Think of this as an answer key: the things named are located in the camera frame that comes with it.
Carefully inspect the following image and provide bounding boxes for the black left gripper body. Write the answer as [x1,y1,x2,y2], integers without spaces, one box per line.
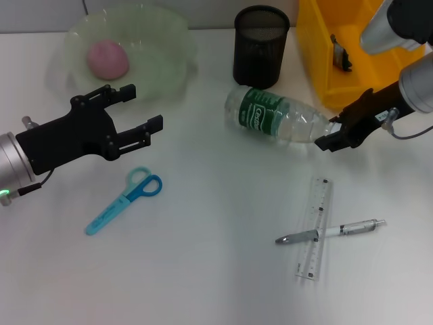
[15,95,118,176]

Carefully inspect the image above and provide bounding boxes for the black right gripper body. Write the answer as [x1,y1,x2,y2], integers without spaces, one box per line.
[340,80,414,149]

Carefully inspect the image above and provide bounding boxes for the pink peach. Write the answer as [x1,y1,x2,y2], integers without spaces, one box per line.
[86,39,131,81]

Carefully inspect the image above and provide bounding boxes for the green plastic wrapper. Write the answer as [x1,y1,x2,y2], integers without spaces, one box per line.
[329,33,353,72]

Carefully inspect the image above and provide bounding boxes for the clear green-label water bottle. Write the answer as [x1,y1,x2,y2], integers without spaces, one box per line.
[223,86,342,146]

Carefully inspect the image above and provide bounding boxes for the translucent green fruit plate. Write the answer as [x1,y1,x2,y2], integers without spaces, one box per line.
[47,3,199,102]

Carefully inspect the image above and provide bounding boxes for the transparent plastic ruler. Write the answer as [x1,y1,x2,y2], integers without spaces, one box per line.
[294,175,334,282]

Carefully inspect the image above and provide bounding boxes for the blue teal scissors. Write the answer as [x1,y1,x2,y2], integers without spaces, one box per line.
[85,165,164,237]

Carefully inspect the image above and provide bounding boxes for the grey white ballpoint pen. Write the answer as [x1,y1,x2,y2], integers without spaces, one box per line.
[274,218,387,246]

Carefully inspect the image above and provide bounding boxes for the black mesh pen cup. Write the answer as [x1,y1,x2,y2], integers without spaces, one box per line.
[232,5,291,89]

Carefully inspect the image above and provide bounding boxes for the yellow plastic bin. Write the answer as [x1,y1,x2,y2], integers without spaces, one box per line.
[296,0,426,111]

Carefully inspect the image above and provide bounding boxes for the right gripper cable with plug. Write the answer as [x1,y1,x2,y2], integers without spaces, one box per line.
[381,107,433,140]

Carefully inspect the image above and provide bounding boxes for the gripper cable with plug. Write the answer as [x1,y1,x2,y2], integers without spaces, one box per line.
[15,116,55,198]
[381,107,433,140]

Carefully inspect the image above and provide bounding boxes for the left gripper cable with plug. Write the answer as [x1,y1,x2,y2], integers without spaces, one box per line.
[15,116,55,198]

